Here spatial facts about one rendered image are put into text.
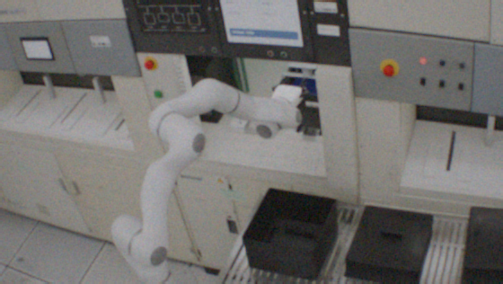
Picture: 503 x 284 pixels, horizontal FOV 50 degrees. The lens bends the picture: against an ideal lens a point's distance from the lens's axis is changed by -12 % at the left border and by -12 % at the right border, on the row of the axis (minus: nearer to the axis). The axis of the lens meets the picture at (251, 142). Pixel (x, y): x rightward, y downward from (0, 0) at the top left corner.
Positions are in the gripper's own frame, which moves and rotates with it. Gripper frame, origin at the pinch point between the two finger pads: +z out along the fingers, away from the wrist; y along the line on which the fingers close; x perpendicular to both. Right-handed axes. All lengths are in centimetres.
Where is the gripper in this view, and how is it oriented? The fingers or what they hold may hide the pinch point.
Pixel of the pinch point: (295, 82)
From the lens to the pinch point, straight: 240.0
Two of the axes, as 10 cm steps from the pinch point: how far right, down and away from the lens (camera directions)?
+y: 9.0, 1.5, -4.1
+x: -1.5, -7.7, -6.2
